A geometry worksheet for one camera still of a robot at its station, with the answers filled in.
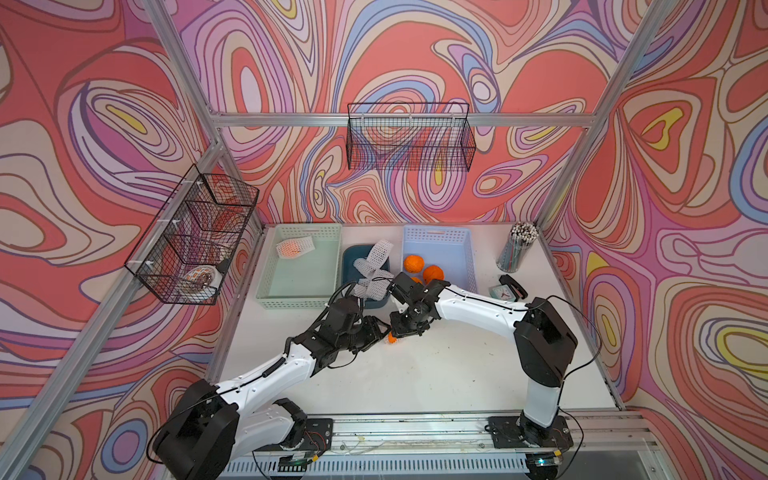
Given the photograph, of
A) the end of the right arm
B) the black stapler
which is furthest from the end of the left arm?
the black stapler

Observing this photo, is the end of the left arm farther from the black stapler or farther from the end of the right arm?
the black stapler

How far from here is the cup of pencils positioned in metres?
0.95

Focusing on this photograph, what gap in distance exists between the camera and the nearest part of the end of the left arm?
0.60m
